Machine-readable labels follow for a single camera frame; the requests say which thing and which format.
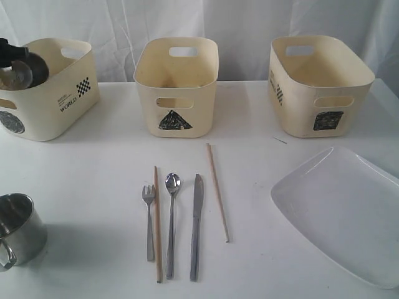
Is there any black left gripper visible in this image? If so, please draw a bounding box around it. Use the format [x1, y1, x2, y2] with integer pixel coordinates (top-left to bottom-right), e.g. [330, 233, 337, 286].
[0, 37, 29, 67]

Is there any white ceramic bowl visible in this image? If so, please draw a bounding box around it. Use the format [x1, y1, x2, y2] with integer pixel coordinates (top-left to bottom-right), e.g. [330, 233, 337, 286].
[1, 52, 49, 90]

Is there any stainless steel mug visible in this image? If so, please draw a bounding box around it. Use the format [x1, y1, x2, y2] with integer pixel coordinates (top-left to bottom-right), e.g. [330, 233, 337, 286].
[1, 193, 48, 272]

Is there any stainless steel fork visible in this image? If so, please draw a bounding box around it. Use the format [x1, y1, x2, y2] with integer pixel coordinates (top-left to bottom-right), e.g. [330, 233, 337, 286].
[142, 185, 155, 262]

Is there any wooden chopstick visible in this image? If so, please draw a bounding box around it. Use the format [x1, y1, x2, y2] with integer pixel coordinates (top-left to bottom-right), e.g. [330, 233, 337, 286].
[153, 166, 163, 283]
[206, 143, 230, 243]

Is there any stainless steel spoon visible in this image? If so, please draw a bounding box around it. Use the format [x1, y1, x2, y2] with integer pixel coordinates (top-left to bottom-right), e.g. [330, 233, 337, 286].
[165, 173, 181, 280]

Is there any stainless steel knife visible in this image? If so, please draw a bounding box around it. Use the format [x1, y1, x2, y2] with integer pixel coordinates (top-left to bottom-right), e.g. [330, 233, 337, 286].
[190, 174, 204, 282]

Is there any cream bin with circle mark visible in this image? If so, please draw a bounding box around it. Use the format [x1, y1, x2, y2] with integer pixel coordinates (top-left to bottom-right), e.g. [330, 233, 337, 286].
[1, 38, 99, 141]

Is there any cream bin with triangle mark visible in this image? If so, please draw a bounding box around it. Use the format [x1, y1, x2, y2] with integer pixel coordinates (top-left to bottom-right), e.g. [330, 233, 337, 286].
[133, 37, 219, 138]

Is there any white backdrop curtain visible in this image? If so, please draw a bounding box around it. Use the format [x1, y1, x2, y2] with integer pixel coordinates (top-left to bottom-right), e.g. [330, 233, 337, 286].
[1, 1, 398, 90]

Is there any cream bin with square mark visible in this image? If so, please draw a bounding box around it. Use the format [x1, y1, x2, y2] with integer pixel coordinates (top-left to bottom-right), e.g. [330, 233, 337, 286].
[268, 35, 375, 138]

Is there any white rectangular plate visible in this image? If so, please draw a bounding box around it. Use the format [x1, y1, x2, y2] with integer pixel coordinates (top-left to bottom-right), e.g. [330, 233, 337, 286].
[271, 146, 398, 289]

